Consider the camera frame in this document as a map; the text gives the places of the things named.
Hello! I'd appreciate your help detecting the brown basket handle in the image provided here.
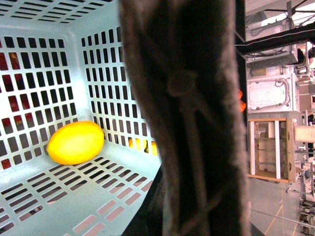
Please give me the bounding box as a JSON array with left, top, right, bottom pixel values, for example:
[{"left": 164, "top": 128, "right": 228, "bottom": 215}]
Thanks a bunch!
[{"left": 118, "top": 0, "right": 251, "bottom": 236}]

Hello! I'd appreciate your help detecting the yellow lemon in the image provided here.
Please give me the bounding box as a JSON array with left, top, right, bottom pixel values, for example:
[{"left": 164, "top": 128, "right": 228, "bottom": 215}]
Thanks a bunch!
[{"left": 47, "top": 121, "right": 104, "bottom": 165}]

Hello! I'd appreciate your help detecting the light blue plastic basket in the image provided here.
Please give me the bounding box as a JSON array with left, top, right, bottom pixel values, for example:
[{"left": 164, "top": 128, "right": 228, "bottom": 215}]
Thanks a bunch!
[{"left": 0, "top": 0, "right": 163, "bottom": 236}]

